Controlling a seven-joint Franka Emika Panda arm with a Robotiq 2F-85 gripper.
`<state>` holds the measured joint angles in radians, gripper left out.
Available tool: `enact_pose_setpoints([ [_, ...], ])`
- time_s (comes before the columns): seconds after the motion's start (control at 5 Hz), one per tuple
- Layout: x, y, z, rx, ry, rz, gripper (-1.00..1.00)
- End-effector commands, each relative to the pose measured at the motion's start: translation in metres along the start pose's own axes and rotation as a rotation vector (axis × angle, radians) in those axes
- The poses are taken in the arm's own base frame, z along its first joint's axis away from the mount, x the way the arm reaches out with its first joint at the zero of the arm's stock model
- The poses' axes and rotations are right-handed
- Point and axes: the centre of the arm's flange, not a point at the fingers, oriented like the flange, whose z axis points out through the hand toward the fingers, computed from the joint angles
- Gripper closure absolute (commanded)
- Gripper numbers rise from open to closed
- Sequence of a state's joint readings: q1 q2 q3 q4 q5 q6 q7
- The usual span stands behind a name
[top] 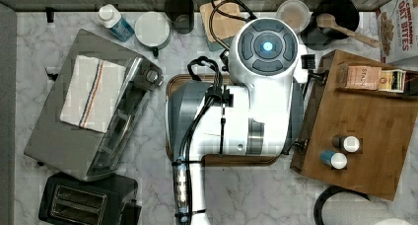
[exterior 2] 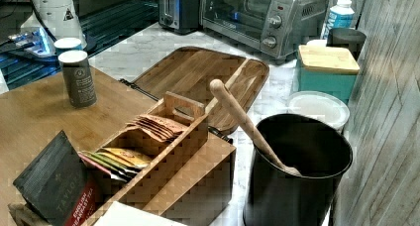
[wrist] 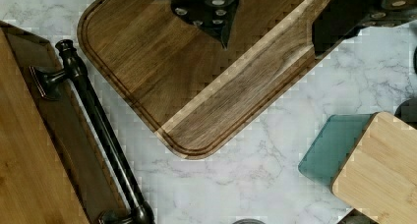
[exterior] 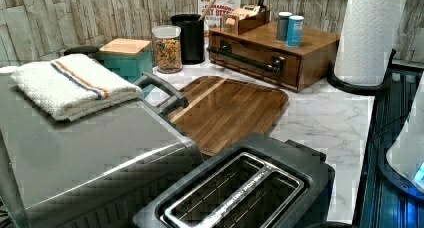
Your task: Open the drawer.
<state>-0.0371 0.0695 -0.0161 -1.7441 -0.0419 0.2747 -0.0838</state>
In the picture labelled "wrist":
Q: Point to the dark bronze drawer handle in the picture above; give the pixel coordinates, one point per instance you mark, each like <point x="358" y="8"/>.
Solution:
<point x="74" y="69"/>

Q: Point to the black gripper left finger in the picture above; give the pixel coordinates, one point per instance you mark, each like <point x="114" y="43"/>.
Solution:
<point x="213" y="17"/>

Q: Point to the dark wooden cutting board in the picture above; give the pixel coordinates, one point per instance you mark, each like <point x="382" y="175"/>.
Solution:
<point x="194" y="94"/>

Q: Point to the teal glass container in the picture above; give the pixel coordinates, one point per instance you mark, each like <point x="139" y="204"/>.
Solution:
<point x="331" y="146"/>

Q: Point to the dark wooden drawer front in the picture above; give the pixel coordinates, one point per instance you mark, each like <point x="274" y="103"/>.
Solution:
<point x="67" y="127"/>

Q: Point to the dark round object right edge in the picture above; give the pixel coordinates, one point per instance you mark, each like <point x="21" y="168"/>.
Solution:
<point x="407" y="112"/>

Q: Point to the grey round object bottom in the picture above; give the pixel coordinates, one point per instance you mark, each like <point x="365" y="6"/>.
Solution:
<point x="249" y="221"/>

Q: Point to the light bamboo lid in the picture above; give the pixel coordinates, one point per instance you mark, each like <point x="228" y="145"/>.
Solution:
<point x="379" y="175"/>

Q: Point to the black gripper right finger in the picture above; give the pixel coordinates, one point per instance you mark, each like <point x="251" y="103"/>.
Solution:
<point x="343" y="19"/>

